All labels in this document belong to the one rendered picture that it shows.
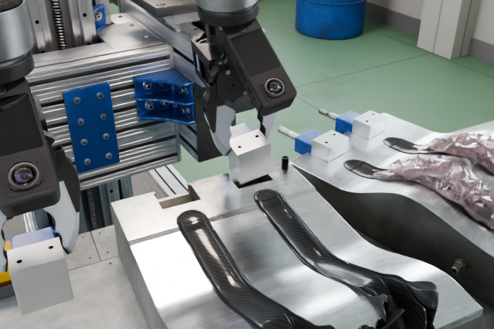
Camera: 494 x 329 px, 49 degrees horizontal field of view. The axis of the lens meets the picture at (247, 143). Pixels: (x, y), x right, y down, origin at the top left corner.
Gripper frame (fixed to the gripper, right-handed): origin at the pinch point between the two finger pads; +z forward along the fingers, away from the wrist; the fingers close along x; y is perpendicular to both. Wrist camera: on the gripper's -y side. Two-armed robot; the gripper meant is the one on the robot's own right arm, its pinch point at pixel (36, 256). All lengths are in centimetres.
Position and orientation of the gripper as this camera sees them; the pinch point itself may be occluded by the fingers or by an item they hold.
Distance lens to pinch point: 58.0
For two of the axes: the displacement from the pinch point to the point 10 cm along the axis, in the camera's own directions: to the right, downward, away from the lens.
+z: 0.0, 8.7, 5.0
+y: -4.4, -4.5, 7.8
